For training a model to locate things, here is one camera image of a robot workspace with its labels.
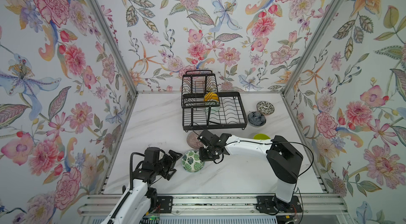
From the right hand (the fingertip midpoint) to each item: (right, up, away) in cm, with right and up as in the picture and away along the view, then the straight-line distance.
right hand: (199, 157), depth 86 cm
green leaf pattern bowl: (-4, -3, 0) cm, 5 cm away
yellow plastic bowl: (+7, +35, +23) cm, 43 cm away
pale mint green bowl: (+7, +27, -4) cm, 28 cm away
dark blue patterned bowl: (+37, +20, +18) cm, 46 cm away
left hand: (-9, -1, -4) cm, 10 cm away
